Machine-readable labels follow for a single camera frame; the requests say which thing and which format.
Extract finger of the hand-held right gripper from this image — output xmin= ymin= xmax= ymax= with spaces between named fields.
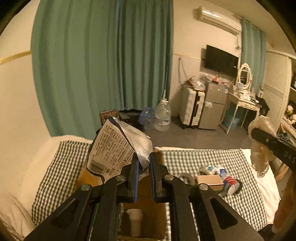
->
xmin=250 ymin=128 xmax=281 ymax=154

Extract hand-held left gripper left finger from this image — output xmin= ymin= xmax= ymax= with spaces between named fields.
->
xmin=24 ymin=152 xmax=139 ymax=241

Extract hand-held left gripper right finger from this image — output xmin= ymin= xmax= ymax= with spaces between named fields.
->
xmin=150 ymin=152 xmax=264 ymax=241

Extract clear plastic bag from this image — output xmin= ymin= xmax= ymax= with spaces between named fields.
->
xmin=248 ymin=115 xmax=278 ymax=178

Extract clear tape roll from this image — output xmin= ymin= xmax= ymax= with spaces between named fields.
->
xmin=177 ymin=173 xmax=197 ymax=186

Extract printed snack bag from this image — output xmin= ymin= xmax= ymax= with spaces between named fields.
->
xmin=87 ymin=117 xmax=154 ymax=180

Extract brown cardboard box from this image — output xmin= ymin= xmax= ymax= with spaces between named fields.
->
xmin=79 ymin=146 xmax=171 ymax=241

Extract tan rectangular box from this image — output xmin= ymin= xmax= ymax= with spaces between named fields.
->
xmin=196 ymin=175 xmax=224 ymax=191

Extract black bag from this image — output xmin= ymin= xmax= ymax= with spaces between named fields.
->
xmin=253 ymin=97 xmax=270 ymax=116

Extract blue bin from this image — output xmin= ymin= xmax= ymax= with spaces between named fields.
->
xmin=223 ymin=109 xmax=241 ymax=130

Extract cluttered shelf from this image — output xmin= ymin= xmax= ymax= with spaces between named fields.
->
xmin=281 ymin=70 xmax=296 ymax=144

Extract white dressing table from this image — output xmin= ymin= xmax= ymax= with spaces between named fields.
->
xmin=225 ymin=89 xmax=262 ymax=134

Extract white plastic bottle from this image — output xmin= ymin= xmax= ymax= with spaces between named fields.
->
xmin=126 ymin=209 xmax=144 ymax=237

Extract white louvred wardrobe door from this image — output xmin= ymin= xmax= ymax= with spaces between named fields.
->
xmin=262 ymin=51 xmax=293 ymax=130

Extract cluster of cosmetic bottles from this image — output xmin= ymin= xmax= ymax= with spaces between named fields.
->
xmin=232 ymin=83 xmax=257 ymax=102

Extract crushed bottle with red label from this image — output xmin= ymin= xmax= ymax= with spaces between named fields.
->
xmin=219 ymin=170 xmax=241 ymax=194

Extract checked blanket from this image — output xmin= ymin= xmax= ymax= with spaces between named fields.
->
xmin=31 ymin=140 xmax=281 ymax=241

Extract silver mini fridge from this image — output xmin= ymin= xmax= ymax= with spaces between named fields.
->
xmin=198 ymin=80 xmax=229 ymax=130

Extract pack of plastic bottles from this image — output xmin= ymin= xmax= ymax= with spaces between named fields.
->
xmin=139 ymin=107 xmax=156 ymax=130

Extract dark bags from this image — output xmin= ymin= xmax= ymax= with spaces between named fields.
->
xmin=118 ymin=109 xmax=148 ymax=133

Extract large clear water jug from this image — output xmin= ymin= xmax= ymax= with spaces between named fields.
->
xmin=154 ymin=97 xmax=171 ymax=132

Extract white oval mirror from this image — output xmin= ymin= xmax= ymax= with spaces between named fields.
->
xmin=236 ymin=63 xmax=253 ymax=91

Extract patterned gift bag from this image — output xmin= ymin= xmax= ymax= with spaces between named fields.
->
xmin=100 ymin=110 xmax=119 ymax=130

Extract white suitcase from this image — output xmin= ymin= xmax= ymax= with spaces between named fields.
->
xmin=180 ymin=88 xmax=206 ymax=130

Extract clutter of plastic bags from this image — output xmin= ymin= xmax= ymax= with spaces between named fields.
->
xmin=183 ymin=75 xmax=206 ymax=91

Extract narrow green curtain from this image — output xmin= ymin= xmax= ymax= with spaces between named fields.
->
xmin=239 ymin=17 xmax=266 ymax=93

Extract white air conditioner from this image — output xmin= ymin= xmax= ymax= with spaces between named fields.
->
xmin=194 ymin=6 xmax=242 ymax=35

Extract wide green curtain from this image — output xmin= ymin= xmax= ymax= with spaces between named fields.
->
xmin=30 ymin=0 xmax=174 ymax=137

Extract black wall television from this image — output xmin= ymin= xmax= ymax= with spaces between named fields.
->
xmin=203 ymin=45 xmax=239 ymax=77

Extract hanging wall cable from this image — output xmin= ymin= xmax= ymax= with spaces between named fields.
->
xmin=178 ymin=58 xmax=188 ymax=82

